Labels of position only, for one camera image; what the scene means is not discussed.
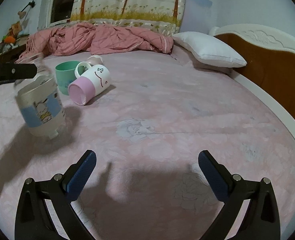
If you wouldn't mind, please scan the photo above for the glass cup blue white sleeve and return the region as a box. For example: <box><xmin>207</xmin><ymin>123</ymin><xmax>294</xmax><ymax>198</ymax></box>
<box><xmin>13</xmin><ymin>53</ymin><xmax>65</xmax><ymax>139</ymax></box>

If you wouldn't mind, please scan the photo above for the green plastic cup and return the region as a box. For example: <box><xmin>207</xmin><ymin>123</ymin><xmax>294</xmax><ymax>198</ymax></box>
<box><xmin>55</xmin><ymin>61</ymin><xmax>80</xmax><ymax>95</ymax></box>

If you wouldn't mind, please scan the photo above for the pale pink cup behind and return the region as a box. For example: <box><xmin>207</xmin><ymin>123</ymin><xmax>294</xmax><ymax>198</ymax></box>
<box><xmin>86</xmin><ymin>55</ymin><xmax>103</xmax><ymax>66</ymax></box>

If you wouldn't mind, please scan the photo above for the cluttered wooden desk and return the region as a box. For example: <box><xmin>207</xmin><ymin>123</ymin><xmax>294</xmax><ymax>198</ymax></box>
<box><xmin>0</xmin><ymin>22</ymin><xmax>29</xmax><ymax>62</ymax></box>

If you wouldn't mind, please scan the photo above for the orange round object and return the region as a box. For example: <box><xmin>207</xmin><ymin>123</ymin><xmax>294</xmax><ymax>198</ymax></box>
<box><xmin>4</xmin><ymin>36</ymin><xmax>16</xmax><ymax>44</ymax></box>

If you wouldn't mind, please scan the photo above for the pink checked quilt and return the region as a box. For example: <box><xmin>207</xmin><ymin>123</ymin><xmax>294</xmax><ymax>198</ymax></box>
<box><xmin>16</xmin><ymin>22</ymin><xmax>174</xmax><ymax>63</ymax></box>

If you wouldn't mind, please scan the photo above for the white pink mug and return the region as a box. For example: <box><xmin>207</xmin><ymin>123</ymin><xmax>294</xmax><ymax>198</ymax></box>
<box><xmin>68</xmin><ymin>61</ymin><xmax>112</xmax><ymax>106</ymax></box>

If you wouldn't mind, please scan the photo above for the pink floral bed sheet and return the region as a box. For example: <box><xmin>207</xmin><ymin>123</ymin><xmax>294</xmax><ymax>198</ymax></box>
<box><xmin>0</xmin><ymin>47</ymin><xmax>295</xmax><ymax>239</ymax></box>

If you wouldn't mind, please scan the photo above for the white brown headboard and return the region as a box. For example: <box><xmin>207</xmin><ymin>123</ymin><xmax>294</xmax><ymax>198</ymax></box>
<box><xmin>209</xmin><ymin>24</ymin><xmax>295</xmax><ymax>139</ymax></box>

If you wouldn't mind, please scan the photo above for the patterned satin curtain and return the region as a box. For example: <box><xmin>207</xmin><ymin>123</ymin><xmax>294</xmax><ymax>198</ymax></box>
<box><xmin>70</xmin><ymin>0</ymin><xmax>186</xmax><ymax>36</ymax></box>

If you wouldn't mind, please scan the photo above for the white pillow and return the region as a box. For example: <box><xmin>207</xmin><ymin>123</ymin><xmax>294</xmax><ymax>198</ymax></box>
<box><xmin>172</xmin><ymin>31</ymin><xmax>247</xmax><ymax>68</ymax></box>

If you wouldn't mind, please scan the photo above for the wall mounted desk lamp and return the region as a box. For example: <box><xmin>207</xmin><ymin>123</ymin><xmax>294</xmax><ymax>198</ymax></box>
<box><xmin>17</xmin><ymin>1</ymin><xmax>35</xmax><ymax>20</ymax></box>

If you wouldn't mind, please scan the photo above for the dark window white frame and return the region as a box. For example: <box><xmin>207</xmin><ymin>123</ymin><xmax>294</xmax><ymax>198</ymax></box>
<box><xmin>45</xmin><ymin>0</ymin><xmax>74</xmax><ymax>27</ymax></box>

